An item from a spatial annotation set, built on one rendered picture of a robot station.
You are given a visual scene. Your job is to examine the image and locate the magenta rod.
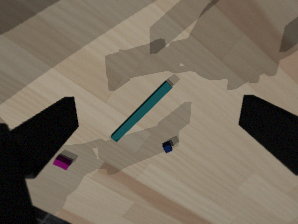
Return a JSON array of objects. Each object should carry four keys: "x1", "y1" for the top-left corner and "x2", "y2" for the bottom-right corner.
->
[{"x1": 53, "y1": 155, "x2": 72, "y2": 170}]

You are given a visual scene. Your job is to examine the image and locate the small blue cube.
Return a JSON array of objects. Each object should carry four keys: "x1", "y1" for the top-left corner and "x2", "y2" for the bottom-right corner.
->
[{"x1": 162, "y1": 141, "x2": 173, "y2": 153}]

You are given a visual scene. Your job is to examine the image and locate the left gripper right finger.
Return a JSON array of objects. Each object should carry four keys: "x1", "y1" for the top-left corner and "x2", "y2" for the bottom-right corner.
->
[{"x1": 238, "y1": 95, "x2": 298, "y2": 176}]

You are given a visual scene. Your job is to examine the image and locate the turquoise rod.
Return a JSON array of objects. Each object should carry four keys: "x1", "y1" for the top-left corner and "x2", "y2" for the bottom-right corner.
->
[{"x1": 111, "y1": 81, "x2": 172, "y2": 142}]

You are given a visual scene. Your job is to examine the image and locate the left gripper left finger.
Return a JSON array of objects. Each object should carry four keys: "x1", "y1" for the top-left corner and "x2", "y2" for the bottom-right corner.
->
[{"x1": 0, "y1": 97, "x2": 79, "y2": 224}]

